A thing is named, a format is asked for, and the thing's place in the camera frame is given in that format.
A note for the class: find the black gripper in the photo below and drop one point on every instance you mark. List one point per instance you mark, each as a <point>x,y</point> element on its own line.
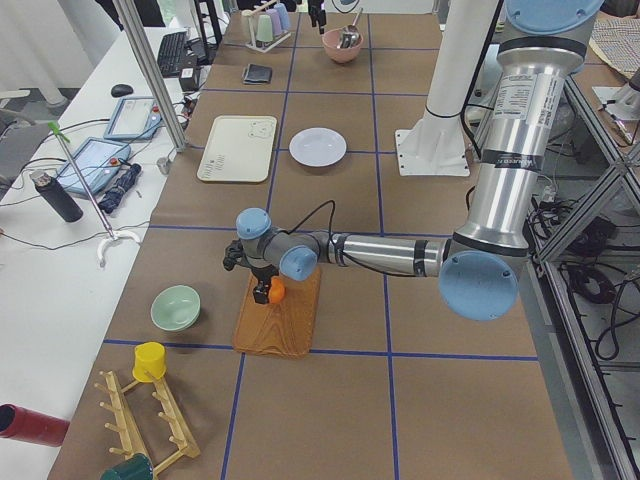
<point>263,274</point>

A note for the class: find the orange fruit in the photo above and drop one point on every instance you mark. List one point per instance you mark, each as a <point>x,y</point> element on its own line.
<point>277,290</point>

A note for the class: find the white round plate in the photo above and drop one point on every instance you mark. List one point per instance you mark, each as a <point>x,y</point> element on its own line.
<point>317,147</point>

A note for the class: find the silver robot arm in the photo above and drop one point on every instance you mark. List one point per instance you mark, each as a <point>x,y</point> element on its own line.
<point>477,269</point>

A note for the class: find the brown wooden tray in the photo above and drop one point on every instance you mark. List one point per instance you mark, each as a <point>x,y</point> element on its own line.
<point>283,329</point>

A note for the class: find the cream bear tray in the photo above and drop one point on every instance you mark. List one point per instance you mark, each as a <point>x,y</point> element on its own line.
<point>239,149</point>

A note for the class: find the green ceramic bowl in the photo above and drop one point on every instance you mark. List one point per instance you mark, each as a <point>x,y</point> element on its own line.
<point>176,308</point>

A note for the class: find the yellow cup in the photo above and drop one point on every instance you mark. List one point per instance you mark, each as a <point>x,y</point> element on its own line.
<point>149,362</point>

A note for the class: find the white stand with metal rod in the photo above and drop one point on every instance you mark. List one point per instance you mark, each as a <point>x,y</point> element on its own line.
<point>113,235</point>

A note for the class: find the small metal cylinder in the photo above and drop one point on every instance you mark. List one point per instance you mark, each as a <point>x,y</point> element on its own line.
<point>163,165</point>

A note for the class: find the folded dark blue umbrella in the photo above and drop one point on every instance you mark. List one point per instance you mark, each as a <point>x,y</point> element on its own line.
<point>115,194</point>

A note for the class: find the wooden mug rack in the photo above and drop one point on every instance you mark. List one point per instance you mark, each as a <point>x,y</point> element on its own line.
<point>146,420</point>

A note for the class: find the near blue teach pendant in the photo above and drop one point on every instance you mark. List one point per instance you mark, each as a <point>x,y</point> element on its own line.
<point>99,160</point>

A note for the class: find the blue teach pendant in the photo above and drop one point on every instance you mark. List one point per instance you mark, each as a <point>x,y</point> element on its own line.
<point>99,160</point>
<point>134,118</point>

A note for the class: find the far blue teach pendant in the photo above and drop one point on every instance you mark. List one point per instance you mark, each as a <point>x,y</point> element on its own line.
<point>134,118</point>

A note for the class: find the dark green cup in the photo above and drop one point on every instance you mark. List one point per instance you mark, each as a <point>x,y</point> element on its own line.
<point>138,467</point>

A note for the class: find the folded grey cloth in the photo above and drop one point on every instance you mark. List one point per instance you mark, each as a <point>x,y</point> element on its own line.
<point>255,74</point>

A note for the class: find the black water bottle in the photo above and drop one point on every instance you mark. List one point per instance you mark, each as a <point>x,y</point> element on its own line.
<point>55,195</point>

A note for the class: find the black computer mouse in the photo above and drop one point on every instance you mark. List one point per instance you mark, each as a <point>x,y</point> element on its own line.
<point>121,90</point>

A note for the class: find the black keyboard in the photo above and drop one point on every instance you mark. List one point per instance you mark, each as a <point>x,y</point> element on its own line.
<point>170,53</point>

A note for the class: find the green pastel cup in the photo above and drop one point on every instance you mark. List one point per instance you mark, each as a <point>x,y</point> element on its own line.
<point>264,36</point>

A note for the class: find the purple pastel cup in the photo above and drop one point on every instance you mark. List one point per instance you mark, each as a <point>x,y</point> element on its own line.
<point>275,21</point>

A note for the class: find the pink bowl with ice cubes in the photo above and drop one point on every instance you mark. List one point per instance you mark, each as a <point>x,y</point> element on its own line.
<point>332,45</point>

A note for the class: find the metal scoop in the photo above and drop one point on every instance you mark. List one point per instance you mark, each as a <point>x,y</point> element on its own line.
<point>349,35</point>

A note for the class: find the blue pastel cup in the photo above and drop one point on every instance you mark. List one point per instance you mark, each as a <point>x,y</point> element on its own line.
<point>283,15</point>

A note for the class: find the red cylinder bottle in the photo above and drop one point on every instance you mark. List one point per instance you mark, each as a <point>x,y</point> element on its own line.
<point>21,424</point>

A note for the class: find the white wire cup rack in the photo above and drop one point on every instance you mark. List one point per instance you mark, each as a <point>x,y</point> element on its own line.
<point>249,22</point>

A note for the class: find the aluminium frame post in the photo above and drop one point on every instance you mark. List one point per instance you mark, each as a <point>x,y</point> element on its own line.
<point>146,60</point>

